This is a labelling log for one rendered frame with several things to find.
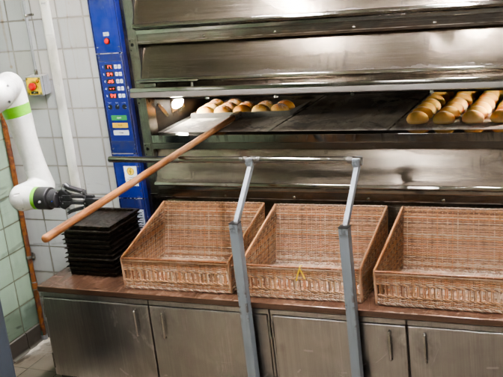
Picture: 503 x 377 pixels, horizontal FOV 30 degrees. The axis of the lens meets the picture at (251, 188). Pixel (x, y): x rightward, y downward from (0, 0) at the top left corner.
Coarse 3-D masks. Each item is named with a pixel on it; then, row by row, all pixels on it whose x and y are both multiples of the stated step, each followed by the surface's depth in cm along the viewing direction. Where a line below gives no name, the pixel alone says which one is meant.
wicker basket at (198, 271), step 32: (160, 224) 465; (192, 224) 461; (224, 224) 455; (256, 224) 438; (128, 256) 436; (160, 256) 464; (192, 256) 462; (224, 256) 455; (160, 288) 427; (192, 288) 423; (224, 288) 414
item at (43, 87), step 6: (30, 78) 474; (36, 78) 472; (42, 78) 473; (48, 78) 477; (36, 84) 474; (42, 84) 473; (48, 84) 477; (36, 90) 475; (42, 90) 474; (48, 90) 477
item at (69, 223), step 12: (228, 120) 465; (204, 132) 442; (192, 144) 427; (168, 156) 407; (156, 168) 395; (132, 180) 377; (120, 192) 367; (96, 204) 351; (72, 216) 339; (84, 216) 343; (60, 228) 329; (48, 240) 322
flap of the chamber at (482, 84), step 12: (408, 84) 388; (420, 84) 386; (432, 84) 383; (444, 84) 381; (456, 84) 379; (468, 84) 377; (480, 84) 375; (492, 84) 373; (132, 96) 444; (144, 96) 441; (156, 96) 438; (168, 96) 436; (180, 96) 442; (192, 96) 452
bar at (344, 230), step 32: (128, 160) 428; (192, 160) 414; (224, 160) 407; (256, 160) 401; (288, 160) 395; (320, 160) 389; (352, 160) 382; (352, 192) 377; (352, 256) 374; (352, 288) 375; (352, 320) 380; (256, 352) 408; (352, 352) 384
